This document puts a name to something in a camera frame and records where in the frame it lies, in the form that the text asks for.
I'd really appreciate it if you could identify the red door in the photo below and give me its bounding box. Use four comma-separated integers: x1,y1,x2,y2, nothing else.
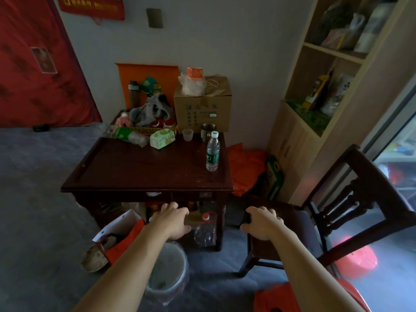
0,0,103,128

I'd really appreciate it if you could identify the picture on red door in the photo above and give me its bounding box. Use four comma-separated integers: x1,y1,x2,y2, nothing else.
30,47,58,74

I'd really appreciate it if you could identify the clear plastic bag on shelf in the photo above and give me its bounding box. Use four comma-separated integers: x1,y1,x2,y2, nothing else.
322,13,366,50

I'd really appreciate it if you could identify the red wall banner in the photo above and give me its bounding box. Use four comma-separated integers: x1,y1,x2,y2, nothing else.
57,0,125,21

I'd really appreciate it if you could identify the crumpled plastic bag green label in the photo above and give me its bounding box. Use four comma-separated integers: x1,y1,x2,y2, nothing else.
103,125,149,148

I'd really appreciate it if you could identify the light wooden shelf cabinet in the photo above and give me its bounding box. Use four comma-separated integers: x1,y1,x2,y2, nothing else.
266,0,416,206

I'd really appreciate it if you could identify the white lined trash bin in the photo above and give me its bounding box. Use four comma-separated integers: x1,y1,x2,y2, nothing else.
143,242,190,306

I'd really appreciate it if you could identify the green yellow carton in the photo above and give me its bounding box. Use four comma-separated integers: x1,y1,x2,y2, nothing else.
266,155,284,201

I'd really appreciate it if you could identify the white packet on shelf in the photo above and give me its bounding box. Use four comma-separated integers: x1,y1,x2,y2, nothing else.
320,73,355,117

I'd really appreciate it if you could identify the woven basket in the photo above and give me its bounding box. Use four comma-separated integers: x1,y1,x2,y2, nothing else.
132,124,177,135

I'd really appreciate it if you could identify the green tissue pack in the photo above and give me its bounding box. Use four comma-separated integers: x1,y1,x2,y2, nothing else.
149,128,176,150

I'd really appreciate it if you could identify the green toy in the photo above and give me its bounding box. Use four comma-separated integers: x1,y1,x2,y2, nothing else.
140,77,162,96

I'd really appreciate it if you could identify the dark thermos bottle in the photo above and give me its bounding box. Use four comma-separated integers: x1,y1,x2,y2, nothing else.
128,81,140,109

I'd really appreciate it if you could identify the dark wooden table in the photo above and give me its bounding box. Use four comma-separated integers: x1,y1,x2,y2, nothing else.
61,127,234,252

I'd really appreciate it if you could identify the straw hat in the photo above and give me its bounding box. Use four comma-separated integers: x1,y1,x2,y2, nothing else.
81,236,117,273

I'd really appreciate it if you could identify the clear water bottle green label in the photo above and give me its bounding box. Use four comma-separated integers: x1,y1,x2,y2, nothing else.
205,131,221,172

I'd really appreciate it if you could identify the person's right hand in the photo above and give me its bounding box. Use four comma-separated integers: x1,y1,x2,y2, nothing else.
240,206,287,242

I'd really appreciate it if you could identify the person's left forearm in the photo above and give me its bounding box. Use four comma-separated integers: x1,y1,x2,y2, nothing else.
72,223,173,312

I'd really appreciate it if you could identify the yellow black packet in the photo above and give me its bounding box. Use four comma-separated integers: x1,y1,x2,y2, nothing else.
302,70,335,111

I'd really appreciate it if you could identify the orange board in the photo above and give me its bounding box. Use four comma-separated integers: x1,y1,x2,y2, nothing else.
115,63,180,110

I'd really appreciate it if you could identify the person's right forearm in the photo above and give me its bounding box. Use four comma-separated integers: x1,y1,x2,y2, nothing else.
272,228,365,312

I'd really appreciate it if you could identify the bagged stack of paper cups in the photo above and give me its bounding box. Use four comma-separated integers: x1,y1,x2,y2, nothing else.
178,67,207,97

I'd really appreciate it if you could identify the white orange paper bag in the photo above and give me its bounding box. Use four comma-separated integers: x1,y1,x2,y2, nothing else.
92,209,146,266

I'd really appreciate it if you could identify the white roll package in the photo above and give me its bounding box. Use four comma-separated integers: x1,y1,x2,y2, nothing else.
354,1,397,54

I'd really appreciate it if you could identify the steel mug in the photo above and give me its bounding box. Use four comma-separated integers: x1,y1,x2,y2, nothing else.
200,123,218,143

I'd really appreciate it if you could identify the red plastic stool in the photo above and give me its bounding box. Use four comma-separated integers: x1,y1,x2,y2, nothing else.
253,278,372,312

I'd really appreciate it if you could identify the dark wooden chair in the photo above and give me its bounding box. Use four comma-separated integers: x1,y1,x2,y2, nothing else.
239,144,416,278

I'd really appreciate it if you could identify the grey wall switch plate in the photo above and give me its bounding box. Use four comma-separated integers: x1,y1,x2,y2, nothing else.
146,8,164,29

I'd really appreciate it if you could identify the orange plastic bag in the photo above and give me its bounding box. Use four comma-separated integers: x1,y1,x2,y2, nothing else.
226,143,268,197

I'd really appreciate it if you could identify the brown cardboard box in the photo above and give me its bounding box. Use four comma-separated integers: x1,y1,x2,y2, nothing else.
173,76,232,133

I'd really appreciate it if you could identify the large clear jug red cap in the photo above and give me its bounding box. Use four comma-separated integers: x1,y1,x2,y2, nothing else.
194,213,217,247

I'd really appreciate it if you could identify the red plastic basin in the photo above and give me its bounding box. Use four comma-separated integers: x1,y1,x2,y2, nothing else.
331,236,378,280

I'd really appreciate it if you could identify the person's left hand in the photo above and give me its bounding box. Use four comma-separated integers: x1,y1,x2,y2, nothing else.
149,201,192,241

